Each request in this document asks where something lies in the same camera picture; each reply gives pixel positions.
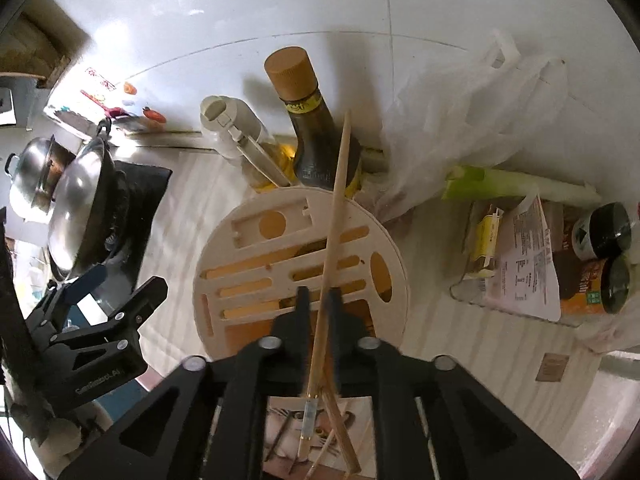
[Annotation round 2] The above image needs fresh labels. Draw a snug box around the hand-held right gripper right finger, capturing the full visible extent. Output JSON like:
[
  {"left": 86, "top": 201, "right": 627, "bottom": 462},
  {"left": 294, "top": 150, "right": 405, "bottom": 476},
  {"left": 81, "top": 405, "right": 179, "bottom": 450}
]
[{"left": 320, "top": 286, "right": 583, "bottom": 480}]

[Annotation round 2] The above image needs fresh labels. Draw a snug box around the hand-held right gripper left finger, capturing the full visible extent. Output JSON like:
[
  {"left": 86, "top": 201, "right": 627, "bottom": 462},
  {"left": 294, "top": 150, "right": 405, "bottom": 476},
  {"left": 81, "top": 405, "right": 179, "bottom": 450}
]
[{"left": 60, "top": 286, "right": 321, "bottom": 480}]

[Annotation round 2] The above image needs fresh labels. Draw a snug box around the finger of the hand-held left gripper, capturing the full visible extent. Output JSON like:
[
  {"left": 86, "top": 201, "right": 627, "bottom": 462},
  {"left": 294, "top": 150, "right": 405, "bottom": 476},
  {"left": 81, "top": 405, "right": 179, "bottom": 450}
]
[
  {"left": 47, "top": 276, "right": 169, "bottom": 359},
  {"left": 27, "top": 262, "right": 108, "bottom": 332}
]

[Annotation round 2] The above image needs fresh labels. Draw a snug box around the bamboo chopstick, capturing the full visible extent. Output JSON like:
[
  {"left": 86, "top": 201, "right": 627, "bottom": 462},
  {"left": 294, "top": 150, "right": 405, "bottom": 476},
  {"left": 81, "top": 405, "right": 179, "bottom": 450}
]
[
  {"left": 320, "top": 385, "right": 362, "bottom": 476},
  {"left": 305, "top": 427, "right": 335, "bottom": 471},
  {"left": 296, "top": 111, "right": 352, "bottom": 462}
]

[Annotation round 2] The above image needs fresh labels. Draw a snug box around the cream round utensil holder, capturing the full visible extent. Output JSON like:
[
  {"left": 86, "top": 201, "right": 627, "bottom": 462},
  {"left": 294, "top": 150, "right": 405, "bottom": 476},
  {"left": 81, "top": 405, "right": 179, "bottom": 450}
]
[{"left": 192, "top": 185, "right": 411, "bottom": 361}]

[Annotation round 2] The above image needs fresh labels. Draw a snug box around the dark wooden chopstick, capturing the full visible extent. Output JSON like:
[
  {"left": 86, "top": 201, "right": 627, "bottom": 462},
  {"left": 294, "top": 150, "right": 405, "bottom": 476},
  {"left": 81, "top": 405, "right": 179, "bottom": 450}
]
[{"left": 264, "top": 412, "right": 292, "bottom": 462}]

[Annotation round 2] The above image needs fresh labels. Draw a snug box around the person's left hand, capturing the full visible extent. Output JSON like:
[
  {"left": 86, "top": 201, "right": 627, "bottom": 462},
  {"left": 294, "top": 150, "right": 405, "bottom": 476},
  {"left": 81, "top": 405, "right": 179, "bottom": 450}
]
[{"left": 7, "top": 399, "right": 114, "bottom": 478}]

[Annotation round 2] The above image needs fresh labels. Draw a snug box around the steel wok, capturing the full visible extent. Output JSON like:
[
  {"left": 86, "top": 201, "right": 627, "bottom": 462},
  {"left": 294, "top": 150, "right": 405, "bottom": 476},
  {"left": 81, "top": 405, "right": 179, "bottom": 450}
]
[{"left": 47, "top": 120, "right": 128, "bottom": 281}]

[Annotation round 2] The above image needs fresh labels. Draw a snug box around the cat print mat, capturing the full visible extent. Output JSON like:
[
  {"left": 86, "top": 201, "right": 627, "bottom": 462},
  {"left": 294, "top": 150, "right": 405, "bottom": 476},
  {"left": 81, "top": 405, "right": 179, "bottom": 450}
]
[{"left": 262, "top": 395, "right": 376, "bottom": 480}]

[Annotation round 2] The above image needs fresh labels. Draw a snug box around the black cooktop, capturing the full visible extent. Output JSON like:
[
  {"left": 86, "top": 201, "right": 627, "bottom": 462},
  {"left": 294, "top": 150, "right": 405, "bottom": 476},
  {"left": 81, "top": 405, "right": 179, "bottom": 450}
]
[{"left": 65, "top": 160, "right": 173, "bottom": 321}]

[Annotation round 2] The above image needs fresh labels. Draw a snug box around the clear plastic tray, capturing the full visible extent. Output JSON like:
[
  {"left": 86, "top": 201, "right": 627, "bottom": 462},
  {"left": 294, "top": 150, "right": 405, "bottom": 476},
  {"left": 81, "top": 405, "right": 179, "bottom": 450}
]
[{"left": 450, "top": 197, "right": 640, "bottom": 328}]

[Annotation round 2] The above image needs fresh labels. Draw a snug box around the steel pot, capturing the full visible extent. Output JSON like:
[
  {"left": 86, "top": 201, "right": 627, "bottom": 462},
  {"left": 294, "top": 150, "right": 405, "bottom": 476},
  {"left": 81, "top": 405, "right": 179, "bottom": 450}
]
[{"left": 5, "top": 135, "right": 68, "bottom": 221}]

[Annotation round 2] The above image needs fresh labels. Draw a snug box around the yellow packet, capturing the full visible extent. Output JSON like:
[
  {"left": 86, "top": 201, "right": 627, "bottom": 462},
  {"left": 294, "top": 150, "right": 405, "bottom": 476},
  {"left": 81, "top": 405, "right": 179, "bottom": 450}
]
[{"left": 470, "top": 205, "right": 503, "bottom": 271}]

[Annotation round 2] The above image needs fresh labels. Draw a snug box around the dark sauce bottle tan cap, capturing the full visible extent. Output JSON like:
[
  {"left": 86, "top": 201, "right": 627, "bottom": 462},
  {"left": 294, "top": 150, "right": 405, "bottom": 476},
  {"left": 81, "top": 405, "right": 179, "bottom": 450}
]
[{"left": 264, "top": 46, "right": 363, "bottom": 193}]

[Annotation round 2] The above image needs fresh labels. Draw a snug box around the pink plastic utensil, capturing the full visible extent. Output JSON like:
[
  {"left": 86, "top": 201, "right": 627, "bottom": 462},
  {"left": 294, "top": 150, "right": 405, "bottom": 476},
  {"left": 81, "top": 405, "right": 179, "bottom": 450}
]
[{"left": 80, "top": 89, "right": 132, "bottom": 122}]

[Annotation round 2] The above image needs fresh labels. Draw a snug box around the white printed paper slip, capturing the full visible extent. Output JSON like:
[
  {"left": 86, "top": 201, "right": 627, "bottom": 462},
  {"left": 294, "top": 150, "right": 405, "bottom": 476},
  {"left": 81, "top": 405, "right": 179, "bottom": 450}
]
[{"left": 482, "top": 195, "right": 562, "bottom": 323}]

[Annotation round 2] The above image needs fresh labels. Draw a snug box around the oil bottle white cap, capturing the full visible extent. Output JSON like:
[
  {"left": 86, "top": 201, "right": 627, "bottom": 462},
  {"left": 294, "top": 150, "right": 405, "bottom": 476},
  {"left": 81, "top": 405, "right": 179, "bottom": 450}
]
[{"left": 199, "top": 95, "right": 296, "bottom": 193}]

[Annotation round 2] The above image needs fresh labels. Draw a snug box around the green leek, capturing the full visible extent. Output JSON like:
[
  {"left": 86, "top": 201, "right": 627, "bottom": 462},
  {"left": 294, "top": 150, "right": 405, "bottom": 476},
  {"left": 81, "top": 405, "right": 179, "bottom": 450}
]
[{"left": 442, "top": 164, "right": 601, "bottom": 206}]

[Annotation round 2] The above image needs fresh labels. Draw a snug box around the small brown square tile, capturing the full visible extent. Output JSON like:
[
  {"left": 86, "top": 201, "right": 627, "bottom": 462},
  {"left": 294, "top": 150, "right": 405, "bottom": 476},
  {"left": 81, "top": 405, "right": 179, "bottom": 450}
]
[{"left": 535, "top": 352, "right": 571, "bottom": 383}]

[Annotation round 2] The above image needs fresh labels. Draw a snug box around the white plastic bag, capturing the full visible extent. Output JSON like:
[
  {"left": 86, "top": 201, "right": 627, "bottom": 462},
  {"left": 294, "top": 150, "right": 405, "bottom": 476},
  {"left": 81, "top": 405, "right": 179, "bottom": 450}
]
[{"left": 370, "top": 30, "right": 571, "bottom": 221}]

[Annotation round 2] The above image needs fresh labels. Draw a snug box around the row of condiment bottles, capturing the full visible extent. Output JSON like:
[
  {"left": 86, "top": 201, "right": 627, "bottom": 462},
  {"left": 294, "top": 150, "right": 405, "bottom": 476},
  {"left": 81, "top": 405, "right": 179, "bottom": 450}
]
[{"left": 555, "top": 255, "right": 632, "bottom": 317}]

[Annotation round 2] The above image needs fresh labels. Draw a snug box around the dark jar black lid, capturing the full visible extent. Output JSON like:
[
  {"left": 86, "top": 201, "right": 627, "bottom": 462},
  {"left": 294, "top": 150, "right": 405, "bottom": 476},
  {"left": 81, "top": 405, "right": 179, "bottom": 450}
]
[{"left": 560, "top": 201, "right": 633, "bottom": 261}]

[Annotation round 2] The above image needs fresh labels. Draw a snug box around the red paper wall sticker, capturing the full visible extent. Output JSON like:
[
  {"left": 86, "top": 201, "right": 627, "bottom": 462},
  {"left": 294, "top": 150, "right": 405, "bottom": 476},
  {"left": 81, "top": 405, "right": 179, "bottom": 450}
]
[{"left": 84, "top": 66, "right": 121, "bottom": 93}]

